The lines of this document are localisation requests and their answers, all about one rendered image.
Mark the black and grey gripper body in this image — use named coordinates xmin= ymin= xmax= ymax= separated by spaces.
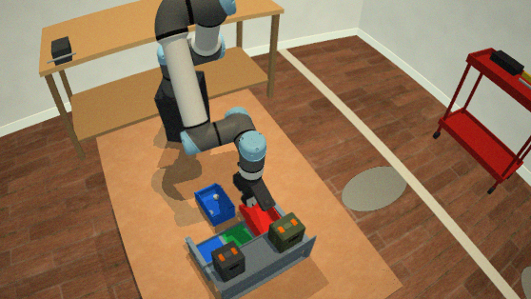
xmin=233 ymin=171 xmax=263 ymax=199

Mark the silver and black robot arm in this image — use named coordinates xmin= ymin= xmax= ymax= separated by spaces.
xmin=154 ymin=0 xmax=276 ymax=211

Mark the red bin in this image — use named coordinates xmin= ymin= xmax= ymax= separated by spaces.
xmin=239 ymin=203 xmax=281 ymax=236

